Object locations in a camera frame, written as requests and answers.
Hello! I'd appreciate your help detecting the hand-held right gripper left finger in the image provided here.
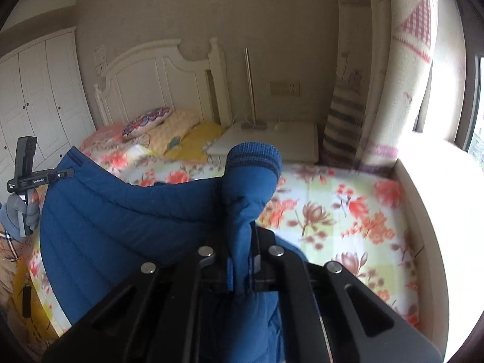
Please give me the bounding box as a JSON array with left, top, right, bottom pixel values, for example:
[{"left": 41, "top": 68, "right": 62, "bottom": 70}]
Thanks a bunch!
[{"left": 41, "top": 247, "right": 235, "bottom": 363}]

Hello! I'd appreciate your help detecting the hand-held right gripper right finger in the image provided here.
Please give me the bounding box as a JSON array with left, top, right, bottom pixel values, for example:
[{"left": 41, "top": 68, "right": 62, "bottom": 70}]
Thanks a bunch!
[{"left": 247, "top": 227, "right": 442, "bottom": 363}]

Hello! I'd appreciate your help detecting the blue quilted jacket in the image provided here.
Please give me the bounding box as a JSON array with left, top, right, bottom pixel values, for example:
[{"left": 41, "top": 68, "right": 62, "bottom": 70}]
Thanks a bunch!
[{"left": 39, "top": 142, "right": 282, "bottom": 363}]

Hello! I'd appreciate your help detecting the person's left hand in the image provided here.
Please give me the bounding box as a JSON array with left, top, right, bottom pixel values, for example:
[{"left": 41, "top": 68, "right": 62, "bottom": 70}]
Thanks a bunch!
[{"left": 8, "top": 196, "right": 41, "bottom": 238}]

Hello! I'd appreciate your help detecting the white wardrobe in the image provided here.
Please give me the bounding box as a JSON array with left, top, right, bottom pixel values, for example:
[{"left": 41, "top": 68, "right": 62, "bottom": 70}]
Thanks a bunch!
[{"left": 0, "top": 26, "right": 96, "bottom": 205}]

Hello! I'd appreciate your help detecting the plaid cloth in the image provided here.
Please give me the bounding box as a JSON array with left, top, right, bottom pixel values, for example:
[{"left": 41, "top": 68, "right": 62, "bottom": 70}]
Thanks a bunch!
[{"left": 0, "top": 231, "right": 22, "bottom": 262}]

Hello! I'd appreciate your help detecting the floral blanket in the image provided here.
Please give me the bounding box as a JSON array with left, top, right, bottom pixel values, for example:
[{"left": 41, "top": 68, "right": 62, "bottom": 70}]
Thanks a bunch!
[{"left": 28, "top": 142, "right": 422, "bottom": 337}]

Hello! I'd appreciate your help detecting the patterned round pillow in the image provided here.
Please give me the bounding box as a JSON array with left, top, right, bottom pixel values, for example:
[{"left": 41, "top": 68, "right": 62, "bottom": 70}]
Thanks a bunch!
[{"left": 122, "top": 106, "right": 172, "bottom": 140}]

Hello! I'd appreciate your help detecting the cream pillow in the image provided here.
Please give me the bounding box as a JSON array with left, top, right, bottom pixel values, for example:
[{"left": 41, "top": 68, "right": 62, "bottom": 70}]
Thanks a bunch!
[{"left": 146, "top": 110, "right": 201, "bottom": 149}]

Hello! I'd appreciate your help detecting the white nightstand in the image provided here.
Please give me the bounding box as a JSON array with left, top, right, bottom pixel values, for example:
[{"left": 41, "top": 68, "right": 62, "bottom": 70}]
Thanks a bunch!
[{"left": 206, "top": 121, "right": 320, "bottom": 165}]

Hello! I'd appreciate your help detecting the white bed headboard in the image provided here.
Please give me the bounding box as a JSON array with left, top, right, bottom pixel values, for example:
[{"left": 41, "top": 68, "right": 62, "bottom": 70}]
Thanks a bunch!
[{"left": 94, "top": 38, "right": 233, "bottom": 130}]

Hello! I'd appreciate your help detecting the yellow pillow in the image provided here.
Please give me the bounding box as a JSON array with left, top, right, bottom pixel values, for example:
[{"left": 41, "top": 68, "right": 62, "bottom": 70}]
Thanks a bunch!
[{"left": 164, "top": 122, "right": 224, "bottom": 161}]

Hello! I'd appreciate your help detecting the yellow flowered bed sheet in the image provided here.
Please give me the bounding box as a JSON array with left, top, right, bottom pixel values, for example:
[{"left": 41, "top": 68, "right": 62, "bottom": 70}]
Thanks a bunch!
[{"left": 0, "top": 257, "right": 72, "bottom": 352}]

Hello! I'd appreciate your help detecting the white pole lamp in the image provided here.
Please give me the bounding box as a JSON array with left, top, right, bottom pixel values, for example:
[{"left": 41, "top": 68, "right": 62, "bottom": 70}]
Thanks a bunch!
[{"left": 234, "top": 48, "right": 268, "bottom": 130}]

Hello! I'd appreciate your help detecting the printed curtain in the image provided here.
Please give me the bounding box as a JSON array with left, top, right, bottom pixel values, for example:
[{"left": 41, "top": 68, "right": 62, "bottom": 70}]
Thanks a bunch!
[{"left": 325, "top": 0, "right": 439, "bottom": 176}]

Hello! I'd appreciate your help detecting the window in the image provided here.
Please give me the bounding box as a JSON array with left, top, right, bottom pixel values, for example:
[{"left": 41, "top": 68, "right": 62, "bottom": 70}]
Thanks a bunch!
[{"left": 412, "top": 0, "right": 484, "bottom": 167}]

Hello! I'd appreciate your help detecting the wall socket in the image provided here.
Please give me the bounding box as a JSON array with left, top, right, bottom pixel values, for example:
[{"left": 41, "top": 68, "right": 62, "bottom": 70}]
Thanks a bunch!
[{"left": 269, "top": 80, "right": 301, "bottom": 97}]

